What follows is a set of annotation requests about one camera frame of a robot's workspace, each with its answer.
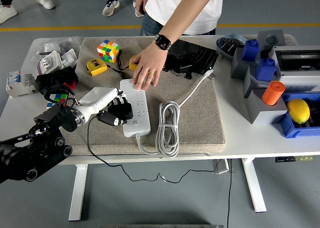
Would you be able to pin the beige fabric item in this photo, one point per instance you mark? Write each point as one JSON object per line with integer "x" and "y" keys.
{"x": 291, "y": 39}

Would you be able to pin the person's left forearm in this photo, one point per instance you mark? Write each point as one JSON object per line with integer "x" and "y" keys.
{"x": 191, "y": 10}

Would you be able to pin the white table leg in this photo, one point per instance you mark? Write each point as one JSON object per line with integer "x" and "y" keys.
{"x": 77, "y": 193}
{"x": 253, "y": 188}

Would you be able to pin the clear plastic bag of parts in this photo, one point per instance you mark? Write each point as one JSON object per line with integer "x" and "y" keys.
{"x": 50, "y": 46}

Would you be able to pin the black ribbed item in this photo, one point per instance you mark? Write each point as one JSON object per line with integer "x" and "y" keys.
{"x": 315, "y": 113}

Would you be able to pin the blue bottle-shaped block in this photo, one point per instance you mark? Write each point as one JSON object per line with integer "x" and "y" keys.
{"x": 250, "y": 50}
{"x": 265, "y": 69}

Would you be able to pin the black table control panel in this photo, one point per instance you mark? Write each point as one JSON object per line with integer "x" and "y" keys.
{"x": 294, "y": 158}

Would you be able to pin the white wall socket panel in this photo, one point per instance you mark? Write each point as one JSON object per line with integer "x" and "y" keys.
{"x": 50, "y": 60}
{"x": 68, "y": 58}

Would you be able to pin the yellow lemon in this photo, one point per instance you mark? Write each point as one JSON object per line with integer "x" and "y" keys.
{"x": 298, "y": 110}

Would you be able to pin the black glossy pouch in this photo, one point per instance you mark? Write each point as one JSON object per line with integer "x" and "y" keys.
{"x": 195, "y": 56}

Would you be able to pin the person's left hand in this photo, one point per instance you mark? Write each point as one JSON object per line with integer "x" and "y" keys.
{"x": 150, "y": 63}

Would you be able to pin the yellow tape measure marked five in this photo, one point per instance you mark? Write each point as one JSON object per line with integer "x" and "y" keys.
{"x": 132, "y": 66}

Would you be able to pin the yellow tape measure pictured label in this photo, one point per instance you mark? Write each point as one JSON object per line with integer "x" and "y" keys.
{"x": 97, "y": 67}

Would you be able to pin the white circuit breaker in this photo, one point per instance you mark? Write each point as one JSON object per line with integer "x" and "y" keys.
{"x": 17, "y": 83}

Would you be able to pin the person's right hand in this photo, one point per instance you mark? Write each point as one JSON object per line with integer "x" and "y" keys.
{"x": 140, "y": 0}

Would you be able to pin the grey block holder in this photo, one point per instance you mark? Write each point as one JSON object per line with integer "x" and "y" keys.
{"x": 265, "y": 116}
{"x": 247, "y": 88}
{"x": 237, "y": 68}

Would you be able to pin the black cloth with red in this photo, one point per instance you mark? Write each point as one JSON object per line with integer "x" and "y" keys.
{"x": 50, "y": 79}

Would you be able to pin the blue plastic bin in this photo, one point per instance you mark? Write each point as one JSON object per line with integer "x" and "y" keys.
{"x": 290, "y": 130}

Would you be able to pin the black plug adapter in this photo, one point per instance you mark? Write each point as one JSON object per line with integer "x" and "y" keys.
{"x": 122, "y": 110}

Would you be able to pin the white power strip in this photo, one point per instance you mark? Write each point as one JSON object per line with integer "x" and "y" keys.
{"x": 140, "y": 128}

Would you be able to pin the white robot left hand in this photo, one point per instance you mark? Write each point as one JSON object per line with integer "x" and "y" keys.
{"x": 97, "y": 99}

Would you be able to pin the grey-brown mat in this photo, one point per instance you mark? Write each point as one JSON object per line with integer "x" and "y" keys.
{"x": 195, "y": 118}

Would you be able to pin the grey electrical distribution box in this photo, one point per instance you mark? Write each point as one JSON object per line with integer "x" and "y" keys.
{"x": 295, "y": 78}

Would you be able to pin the dark small parts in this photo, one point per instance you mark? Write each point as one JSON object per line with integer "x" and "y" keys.
{"x": 227, "y": 46}

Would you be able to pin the person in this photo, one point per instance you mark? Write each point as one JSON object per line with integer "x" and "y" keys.
{"x": 160, "y": 5}
{"x": 43, "y": 0}
{"x": 110, "y": 8}

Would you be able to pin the large colourful puzzle cube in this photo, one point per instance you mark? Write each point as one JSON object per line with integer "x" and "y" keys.
{"x": 108, "y": 50}

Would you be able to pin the black smartwatch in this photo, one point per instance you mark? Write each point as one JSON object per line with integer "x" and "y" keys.
{"x": 162, "y": 41}

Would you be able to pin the silver metal box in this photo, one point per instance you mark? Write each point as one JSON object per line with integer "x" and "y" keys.
{"x": 221, "y": 167}

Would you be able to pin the orange cylinder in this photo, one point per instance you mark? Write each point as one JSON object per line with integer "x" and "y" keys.
{"x": 272, "y": 93}

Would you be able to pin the small colourful puzzle cube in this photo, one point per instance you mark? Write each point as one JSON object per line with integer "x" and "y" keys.
{"x": 58, "y": 98}

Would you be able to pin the blue-grey bowl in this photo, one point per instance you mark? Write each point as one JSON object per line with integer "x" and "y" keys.
{"x": 218, "y": 45}

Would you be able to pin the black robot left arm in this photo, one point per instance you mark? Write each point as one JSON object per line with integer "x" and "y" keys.
{"x": 30, "y": 148}

